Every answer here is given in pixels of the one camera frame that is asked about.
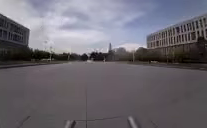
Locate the distant slim tower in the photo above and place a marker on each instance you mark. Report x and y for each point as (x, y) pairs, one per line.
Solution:
(110, 46)

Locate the pale long many-windowed building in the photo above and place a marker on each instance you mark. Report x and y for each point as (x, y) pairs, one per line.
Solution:
(184, 33)

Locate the short pale pole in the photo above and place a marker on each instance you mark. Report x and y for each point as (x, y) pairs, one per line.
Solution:
(133, 56)

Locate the pale lamp pole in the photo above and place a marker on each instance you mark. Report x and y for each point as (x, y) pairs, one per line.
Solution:
(50, 55)

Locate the row of bare trees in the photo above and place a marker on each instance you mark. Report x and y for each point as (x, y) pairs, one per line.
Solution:
(177, 53)

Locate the robot's own part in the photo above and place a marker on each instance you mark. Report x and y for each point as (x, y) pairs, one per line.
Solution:
(68, 124)
(132, 122)

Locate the dark many-windowed building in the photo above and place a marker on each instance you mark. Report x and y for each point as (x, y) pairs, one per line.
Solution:
(7, 33)

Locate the grey paved slab ground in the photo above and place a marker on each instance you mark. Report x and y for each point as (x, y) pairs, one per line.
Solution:
(101, 90)

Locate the row of dark trees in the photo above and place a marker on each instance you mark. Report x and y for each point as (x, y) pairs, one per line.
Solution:
(37, 54)

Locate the dark verge strip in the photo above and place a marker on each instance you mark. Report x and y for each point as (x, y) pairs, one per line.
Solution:
(184, 65)

